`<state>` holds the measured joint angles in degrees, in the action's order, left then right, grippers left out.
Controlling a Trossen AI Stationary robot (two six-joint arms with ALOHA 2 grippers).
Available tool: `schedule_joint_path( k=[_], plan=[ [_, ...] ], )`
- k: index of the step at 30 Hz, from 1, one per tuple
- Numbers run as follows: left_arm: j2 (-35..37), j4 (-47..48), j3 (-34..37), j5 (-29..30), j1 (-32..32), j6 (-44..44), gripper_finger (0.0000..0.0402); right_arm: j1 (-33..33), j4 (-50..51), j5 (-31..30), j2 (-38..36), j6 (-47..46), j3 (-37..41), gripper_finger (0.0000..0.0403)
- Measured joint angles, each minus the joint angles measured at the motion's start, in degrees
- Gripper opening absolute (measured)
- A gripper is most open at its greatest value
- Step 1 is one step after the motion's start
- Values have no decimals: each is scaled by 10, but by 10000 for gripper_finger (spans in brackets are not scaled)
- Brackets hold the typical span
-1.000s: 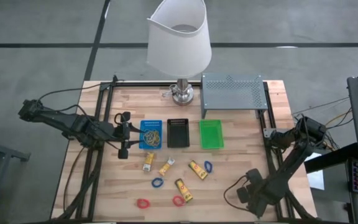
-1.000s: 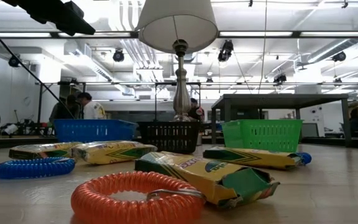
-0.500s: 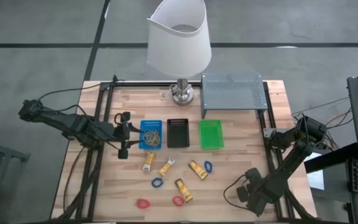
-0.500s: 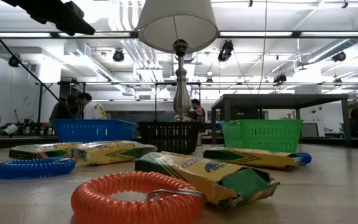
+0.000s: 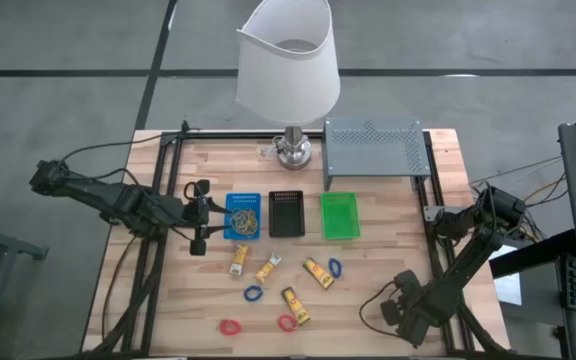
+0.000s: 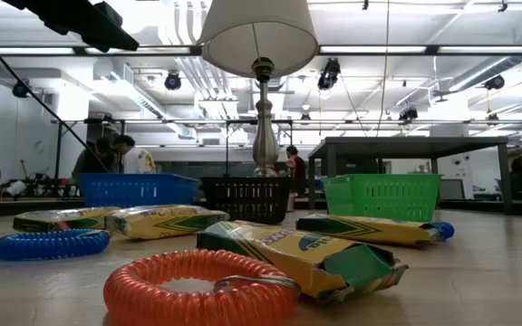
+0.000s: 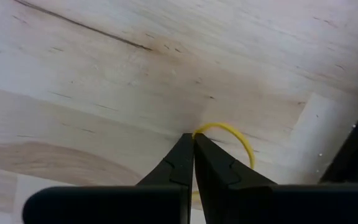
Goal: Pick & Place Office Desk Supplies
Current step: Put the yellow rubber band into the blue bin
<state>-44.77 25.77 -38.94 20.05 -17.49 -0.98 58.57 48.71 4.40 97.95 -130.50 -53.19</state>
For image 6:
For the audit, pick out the silver table lamp white shade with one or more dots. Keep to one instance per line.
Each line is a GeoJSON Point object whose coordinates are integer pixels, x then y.
{"type": "Point", "coordinates": [261, 31]}

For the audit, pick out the yellow Crayola crayon box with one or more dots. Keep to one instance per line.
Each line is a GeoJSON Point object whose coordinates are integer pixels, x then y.
{"type": "Point", "coordinates": [161, 224]}
{"type": "Point", "coordinates": [52, 222]}
{"type": "Point", "coordinates": [370, 231]}
{"type": "Point", "coordinates": [288, 258]}

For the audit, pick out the green plastic basket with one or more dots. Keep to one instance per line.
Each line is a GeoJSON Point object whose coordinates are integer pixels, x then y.
{"type": "Point", "coordinates": [383, 197]}

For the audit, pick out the black ceiling spotlight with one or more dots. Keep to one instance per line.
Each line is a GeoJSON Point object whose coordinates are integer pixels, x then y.
{"type": "Point", "coordinates": [329, 74]}
{"type": "Point", "coordinates": [172, 80]}
{"type": "Point", "coordinates": [494, 82]}
{"type": "Point", "coordinates": [20, 89]}
{"type": "Point", "coordinates": [408, 113]}

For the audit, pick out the black plastic basket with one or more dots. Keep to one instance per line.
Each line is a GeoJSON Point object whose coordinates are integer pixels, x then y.
{"type": "Point", "coordinates": [247, 199]}

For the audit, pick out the blue plastic basket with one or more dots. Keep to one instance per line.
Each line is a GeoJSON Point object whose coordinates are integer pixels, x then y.
{"type": "Point", "coordinates": [138, 190]}

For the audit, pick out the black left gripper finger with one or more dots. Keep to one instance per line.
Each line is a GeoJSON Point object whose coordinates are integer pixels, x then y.
{"type": "Point", "coordinates": [109, 16]}
{"type": "Point", "coordinates": [111, 41]}

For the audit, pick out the black background workstation frame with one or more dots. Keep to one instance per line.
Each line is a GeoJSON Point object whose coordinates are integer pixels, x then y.
{"type": "Point", "coordinates": [152, 121]}

